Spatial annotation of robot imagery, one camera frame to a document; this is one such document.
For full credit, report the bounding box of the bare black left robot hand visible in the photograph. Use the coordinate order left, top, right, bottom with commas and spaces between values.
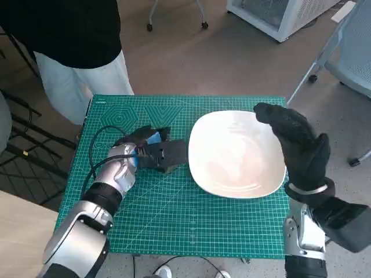
126, 125, 172, 145

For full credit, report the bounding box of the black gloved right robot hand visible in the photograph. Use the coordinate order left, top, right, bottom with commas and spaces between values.
253, 102, 331, 192

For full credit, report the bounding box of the white square plate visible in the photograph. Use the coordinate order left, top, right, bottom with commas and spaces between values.
187, 109, 288, 199

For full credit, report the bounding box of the green cutting mat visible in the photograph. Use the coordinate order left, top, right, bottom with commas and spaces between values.
56, 94, 290, 260

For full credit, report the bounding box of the white mesh cabinet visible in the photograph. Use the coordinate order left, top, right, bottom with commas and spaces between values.
225, 0, 343, 43

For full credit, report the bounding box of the office chair base with casters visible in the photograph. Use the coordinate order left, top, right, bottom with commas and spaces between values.
146, 0, 210, 32

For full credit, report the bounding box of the white flat rectangular object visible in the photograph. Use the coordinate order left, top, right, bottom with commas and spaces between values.
331, 1, 357, 23

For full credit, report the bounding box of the person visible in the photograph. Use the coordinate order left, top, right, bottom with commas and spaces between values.
0, 0, 136, 126

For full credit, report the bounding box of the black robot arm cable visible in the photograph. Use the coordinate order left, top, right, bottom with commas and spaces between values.
82, 125, 139, 197

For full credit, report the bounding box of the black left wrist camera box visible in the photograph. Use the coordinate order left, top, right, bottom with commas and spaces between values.
135, 138, 188, 172

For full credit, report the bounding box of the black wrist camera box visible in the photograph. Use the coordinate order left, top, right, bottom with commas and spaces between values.
311, 196, 370, 253
135, 138, 188, 172

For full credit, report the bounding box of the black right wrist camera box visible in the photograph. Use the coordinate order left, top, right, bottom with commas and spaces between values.
311, 196, 370, 253

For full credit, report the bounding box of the black wire rack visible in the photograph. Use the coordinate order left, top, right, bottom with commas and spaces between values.
0, 89, 78, 205

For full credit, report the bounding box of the black floor cable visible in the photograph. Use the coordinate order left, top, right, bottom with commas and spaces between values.
132, 254, 221, 278

